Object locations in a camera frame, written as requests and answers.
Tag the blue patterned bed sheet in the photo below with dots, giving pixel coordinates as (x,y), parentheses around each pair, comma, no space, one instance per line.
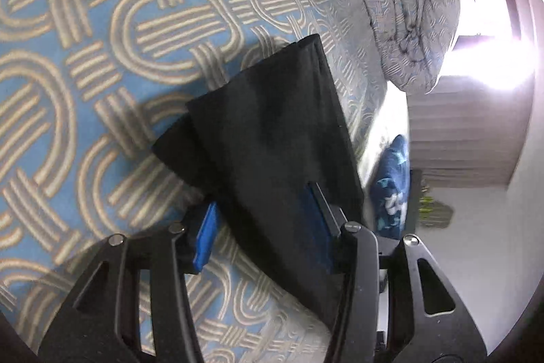
(127,91)

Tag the bright window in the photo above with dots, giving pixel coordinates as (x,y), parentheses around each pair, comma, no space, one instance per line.
(488,31)

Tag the black pants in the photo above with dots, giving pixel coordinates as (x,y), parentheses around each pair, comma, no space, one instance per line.
(272,142)

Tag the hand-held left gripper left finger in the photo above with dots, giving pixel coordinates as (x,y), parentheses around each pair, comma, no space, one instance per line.
(205,236)

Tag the blue patterned pillow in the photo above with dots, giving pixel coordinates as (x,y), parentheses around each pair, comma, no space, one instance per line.
(392,188)

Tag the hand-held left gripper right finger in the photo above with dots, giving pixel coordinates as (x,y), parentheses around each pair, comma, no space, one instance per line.
(318,214)

